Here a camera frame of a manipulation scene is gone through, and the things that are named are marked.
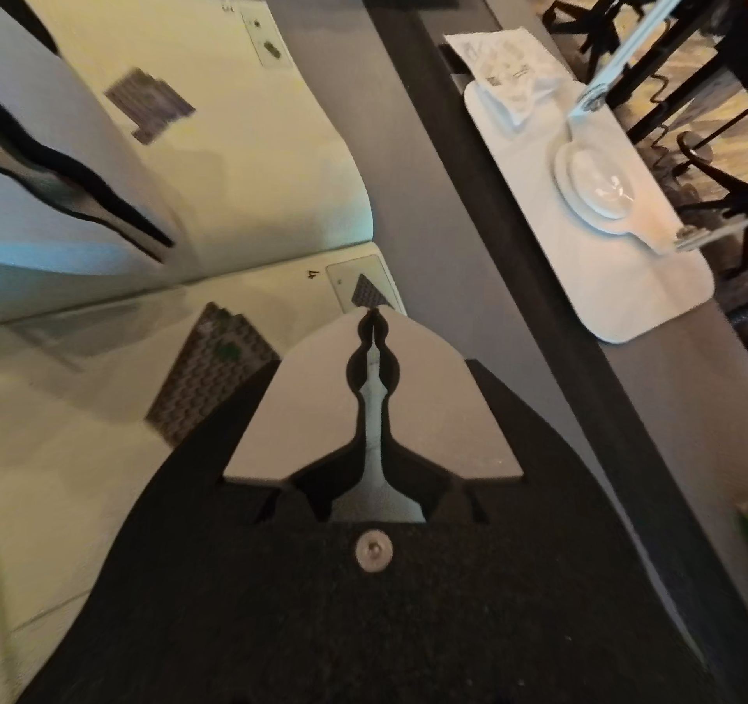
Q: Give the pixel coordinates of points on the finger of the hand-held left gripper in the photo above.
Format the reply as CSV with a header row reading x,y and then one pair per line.
x,y
58,207
64,108

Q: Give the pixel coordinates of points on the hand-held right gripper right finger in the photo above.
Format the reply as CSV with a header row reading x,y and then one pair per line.
x,y
450,412

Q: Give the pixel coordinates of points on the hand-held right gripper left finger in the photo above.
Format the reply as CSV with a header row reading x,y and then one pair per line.
x,y
304,412

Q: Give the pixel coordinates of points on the brick instruction booklet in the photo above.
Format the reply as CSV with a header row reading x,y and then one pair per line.
x,y
263,149

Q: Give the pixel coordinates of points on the grey desk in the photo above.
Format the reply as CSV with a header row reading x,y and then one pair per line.
x,y
421,219
689,412

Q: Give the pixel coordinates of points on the black office chair base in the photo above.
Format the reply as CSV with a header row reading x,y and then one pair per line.
x,y
590,20
713,184

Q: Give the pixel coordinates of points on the printed clear plastic bag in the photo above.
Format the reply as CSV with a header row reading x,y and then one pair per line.
x,y
508,67

